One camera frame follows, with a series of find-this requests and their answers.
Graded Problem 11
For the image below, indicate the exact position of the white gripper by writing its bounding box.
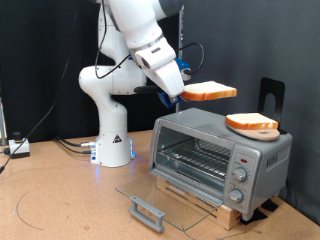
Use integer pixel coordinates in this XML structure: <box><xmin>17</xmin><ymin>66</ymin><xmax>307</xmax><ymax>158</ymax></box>
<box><xmin>128</xmin><ymin>37</ymin><xmax>186</xmax><ymax>105</ymax></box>

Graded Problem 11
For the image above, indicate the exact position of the white bread slice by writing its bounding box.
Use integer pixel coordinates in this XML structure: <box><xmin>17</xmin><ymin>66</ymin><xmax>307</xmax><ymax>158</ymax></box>
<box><xmin>179</xmin><ymin>80</ymin><xmax>238</xmax><ymax>102</ymax></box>
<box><xmin>224</xmin><ymin>112</ymin><xmax>279</xmax><ymax>131</ymax></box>

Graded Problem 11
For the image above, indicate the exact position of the silver oven knob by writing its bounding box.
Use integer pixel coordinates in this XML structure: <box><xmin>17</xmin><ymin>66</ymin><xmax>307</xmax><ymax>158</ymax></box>
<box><xmin>232</xmin><ymin>167</ymin><xmax>249</xmax><ymax>183</ymax></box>
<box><xmin>227</xmin><ymin>188</ymin><xmax>244</xmax><ymax>204</ymax></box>

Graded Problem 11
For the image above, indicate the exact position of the silver toaster oven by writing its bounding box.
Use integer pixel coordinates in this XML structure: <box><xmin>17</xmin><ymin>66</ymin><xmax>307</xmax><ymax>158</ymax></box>
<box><xmin>148</xmin><ymin>108</ymin><xmax>294</xmax><ymax>222</ymax></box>

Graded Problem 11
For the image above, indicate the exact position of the vertical metal pole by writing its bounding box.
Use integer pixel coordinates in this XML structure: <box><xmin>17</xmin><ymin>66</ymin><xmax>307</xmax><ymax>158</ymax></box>
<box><xmin>175</xmin><ymin>4</ymin><xmax>186</xmax><ymax>113</ymax></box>

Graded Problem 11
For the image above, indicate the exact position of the black metal bookend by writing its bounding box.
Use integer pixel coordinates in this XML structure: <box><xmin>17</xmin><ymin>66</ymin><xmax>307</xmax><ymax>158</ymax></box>
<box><xmin>258</xmin><ymin>77</ymin><xmax>288</xmax><ymax>135</ymax></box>

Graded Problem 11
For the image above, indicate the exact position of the small round wooden board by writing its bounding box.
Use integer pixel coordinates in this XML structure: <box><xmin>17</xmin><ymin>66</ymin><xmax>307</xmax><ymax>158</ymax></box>
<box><xmin>231</xmin><ymin>127</ymin><xmax>281</xmax><ymax>142</ymax></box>

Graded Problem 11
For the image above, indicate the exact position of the wooden slatted block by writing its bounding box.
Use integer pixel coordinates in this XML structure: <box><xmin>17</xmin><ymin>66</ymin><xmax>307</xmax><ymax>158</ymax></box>
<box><xmin>156</xmin><ymin>176</ymin><xmax>243</xmax><ymax>232</ymax></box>

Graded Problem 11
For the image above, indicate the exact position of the black foam pad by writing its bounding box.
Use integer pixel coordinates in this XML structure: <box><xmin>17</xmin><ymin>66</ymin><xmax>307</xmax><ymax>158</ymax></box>
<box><xmin>261</xmin><ymin>198</ymin><xmax>279</xmax><ymax>213</ymax></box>
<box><xmin>239</xmin><ymin>209</ymin><xmax>269</xmax><ymax>226</ymax></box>

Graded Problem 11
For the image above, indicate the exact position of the emergency stop button box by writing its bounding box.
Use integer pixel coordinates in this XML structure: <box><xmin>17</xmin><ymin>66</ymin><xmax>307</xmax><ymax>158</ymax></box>
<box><xmin>8</xmin><ymin>131</ymin><xmax>31</xmax><ymax>160</ymax></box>

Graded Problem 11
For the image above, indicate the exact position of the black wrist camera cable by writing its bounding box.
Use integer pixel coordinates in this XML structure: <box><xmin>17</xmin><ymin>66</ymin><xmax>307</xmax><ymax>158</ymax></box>
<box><xmin>94</xmin><ymin>0</ymin><xmax>205</xmax><ymax>81</ymax></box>

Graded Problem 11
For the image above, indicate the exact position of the wire oven rack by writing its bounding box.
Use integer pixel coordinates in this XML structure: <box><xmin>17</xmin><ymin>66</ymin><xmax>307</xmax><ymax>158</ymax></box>
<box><xmin>156</xmin><ymin>138</ymin><xmax>232</xmax><ymax>183</ymax></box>

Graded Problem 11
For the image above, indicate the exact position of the cable with silver connector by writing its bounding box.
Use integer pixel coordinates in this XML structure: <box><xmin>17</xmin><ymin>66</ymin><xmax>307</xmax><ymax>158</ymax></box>
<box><xmin>54</xmin><ymin>136</ymin><xmax>97</xmax><ymax>148</ymax></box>

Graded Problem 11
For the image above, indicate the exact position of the black base cable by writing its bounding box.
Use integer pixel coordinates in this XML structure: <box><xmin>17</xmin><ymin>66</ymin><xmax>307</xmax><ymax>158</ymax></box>
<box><xmin>58</xmin><ymin>141</ymin><xmax>94</xmax><ymax>155</ymax></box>

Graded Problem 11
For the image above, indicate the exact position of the long black hanging cable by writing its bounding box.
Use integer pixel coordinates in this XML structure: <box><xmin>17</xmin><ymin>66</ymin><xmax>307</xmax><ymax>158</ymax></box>
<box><xmin>0</xmin><ymin>0</ymin><xmax>81</xmax><ymax>174</ymax></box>

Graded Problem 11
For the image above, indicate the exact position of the metal post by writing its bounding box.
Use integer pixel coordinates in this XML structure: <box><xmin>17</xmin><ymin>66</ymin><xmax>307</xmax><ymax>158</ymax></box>
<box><xmin>0</xmin><ymin>96</ymin><xmax>8</xmax><ymax>147</ymax></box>

